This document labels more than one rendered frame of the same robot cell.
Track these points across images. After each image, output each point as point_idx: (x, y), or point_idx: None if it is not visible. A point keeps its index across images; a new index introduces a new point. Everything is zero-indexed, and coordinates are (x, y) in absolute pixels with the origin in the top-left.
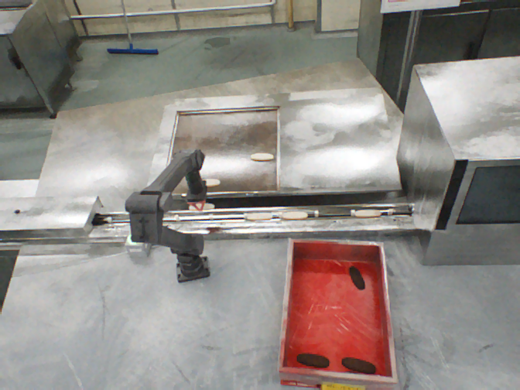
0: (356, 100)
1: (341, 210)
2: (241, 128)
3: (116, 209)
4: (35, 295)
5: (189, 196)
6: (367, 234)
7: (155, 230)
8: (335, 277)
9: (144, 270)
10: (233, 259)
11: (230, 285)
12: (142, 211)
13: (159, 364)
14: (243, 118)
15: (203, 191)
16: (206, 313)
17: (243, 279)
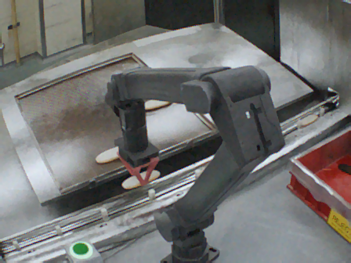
0: (207, 33)
1: (287, 127)
2: (103, 85)
3: (7, 234)
4: None
5: (136, 156)
6: (323, 136)
7: (277, 123)
8: (337, 179)
9: None
10: (228, 225)
11: (255, 247)
12: (245, 94)
13: None
14: (96, 77)
15: (150, 142)
16: None
17: (263, 235)
